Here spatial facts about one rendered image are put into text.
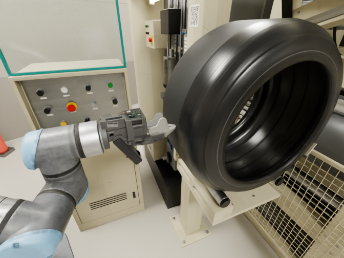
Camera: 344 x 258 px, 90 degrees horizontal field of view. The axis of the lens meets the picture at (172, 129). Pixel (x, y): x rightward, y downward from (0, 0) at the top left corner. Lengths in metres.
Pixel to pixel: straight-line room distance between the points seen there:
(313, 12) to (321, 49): 0.36
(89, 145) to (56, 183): 0.12
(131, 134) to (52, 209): 0.23
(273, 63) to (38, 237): 0.60
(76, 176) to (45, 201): 0.09
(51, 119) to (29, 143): 0.74
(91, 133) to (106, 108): 0.72
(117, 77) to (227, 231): 1.46
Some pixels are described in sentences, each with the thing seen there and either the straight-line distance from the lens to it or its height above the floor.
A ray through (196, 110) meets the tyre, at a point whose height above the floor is 1.29.
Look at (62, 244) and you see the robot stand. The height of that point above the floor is 0.60.
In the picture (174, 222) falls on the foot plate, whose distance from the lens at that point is 1.71.
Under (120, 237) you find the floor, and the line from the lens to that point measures 1.71.
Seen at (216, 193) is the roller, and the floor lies 0.92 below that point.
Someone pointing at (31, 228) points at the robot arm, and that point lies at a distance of 0.45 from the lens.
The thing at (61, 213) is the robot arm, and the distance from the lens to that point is 0.48.
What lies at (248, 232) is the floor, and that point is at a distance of 1.79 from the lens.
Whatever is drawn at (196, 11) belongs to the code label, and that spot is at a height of 1.52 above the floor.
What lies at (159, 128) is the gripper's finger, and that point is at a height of 1.22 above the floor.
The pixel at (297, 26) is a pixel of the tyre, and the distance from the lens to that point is 0.57.
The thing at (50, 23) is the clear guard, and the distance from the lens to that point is 1.08.
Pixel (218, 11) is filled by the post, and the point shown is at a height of 1.52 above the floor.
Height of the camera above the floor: 1.47
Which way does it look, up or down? 30 degrees down
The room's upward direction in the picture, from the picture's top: straight up
